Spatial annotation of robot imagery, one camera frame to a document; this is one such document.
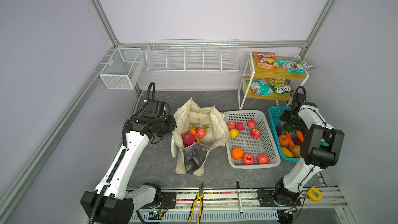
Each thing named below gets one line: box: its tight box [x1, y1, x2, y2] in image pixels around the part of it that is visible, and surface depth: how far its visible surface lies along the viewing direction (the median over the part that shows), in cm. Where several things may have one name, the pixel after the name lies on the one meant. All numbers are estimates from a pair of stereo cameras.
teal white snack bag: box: [246, 78, 274, 96], surface depth 98 cm
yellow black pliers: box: [187, 181, 205, 224], surface depth 75 cm
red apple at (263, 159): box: [257, 153, 270, 165], surface depth 83 cm
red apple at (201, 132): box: [195, 127, 207, 139], surface depth 90 cm
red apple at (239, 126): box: [235, 121, 245, 131], surface depth 98 cm
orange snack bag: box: [252, 52, 280, 70], surface depth 88 cm
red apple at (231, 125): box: [227, 120, 236, 131], surface depth 98 cm
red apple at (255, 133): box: [250, 128, 262, 139], surface depth 93 cm
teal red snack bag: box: [276, 58, 315, 74], surface depth 82 cm
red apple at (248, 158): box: [243, 152, 255, 165], surface depth 83 cm
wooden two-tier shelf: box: [238, 51, 310, 110], surface depth 98 cm
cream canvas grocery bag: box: [170, 97, 231, 177], surface depth 82 cm
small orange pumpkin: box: [278, 134, 291, 147], surface depth 90 cm
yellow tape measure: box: [306, 185, 323, 202], surface depth 75 cm
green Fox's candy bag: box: [266, 78, 295, 95], surface depth 99 cm
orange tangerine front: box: [231, 147, 245, 161], surface depth 85 cm
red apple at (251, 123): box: [246, 119, 257, 129], surface depth 98 cm
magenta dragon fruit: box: [181, 132, 197, 148], surface depth 83 cm
